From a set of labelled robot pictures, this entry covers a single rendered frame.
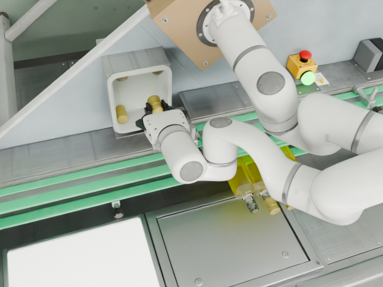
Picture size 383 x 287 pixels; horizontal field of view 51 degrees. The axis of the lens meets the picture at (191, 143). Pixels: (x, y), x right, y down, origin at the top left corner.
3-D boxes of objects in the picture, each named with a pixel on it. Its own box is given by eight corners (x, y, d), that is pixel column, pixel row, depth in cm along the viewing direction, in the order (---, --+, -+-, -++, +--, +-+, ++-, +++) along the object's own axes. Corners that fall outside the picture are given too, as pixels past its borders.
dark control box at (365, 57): (351, 58, 142) (366, 73, 136) (360, 39, 135) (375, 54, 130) (371, 54, 144) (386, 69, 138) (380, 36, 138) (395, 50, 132)
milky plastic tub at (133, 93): (109, 115, 123) (115, 135, 118) (100, 56, 106) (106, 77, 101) (163, 104, 127) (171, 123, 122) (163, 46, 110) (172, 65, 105)
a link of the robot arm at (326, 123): (375, 100, 73) (370, 139, 86) (263, 61, 85) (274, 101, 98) (350, 142, 71) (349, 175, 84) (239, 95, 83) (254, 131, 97)
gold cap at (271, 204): (262, 204, 120) (268, 216, 118) (264, 197, 118) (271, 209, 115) (272, 201, 121) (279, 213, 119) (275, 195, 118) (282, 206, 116)
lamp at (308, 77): (298, 82, 130) (302, 87, 128) (301, 71, 126) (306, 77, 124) (310, 80, 131) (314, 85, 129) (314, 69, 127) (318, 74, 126)
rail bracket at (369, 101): (348, 90, 133) (372, 117, 125) (356, 73, 128) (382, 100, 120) (358, 87, 134) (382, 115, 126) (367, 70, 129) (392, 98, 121)
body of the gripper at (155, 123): (154, 159, 92) (143, 135, 101) (196, 149, 94) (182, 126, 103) (150, 132, 87) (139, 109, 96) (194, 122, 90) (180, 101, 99)
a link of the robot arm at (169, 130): (156, 164, 90) (153, 157, 92) (193, 155, 92) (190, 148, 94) (152, 136, 86) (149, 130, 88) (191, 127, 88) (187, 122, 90)
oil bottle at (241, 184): (212, 152, 134) (237, 204, 121) (215, 141, 129) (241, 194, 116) (228, 148, 135) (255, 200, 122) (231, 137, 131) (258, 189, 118)
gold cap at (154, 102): (146, 96, 104) (150, 107, 101) (159, 93, 105) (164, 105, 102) (147, 106, 107) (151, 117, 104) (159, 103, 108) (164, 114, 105)
